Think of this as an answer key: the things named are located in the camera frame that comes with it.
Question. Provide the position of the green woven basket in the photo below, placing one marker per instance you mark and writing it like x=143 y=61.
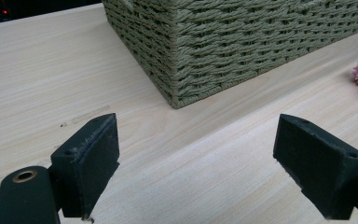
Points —
x=230 y=43

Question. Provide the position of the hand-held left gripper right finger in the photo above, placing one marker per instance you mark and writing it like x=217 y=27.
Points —
x=320 y=161

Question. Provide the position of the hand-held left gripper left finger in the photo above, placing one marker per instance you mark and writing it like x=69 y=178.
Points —
x=87 y=165

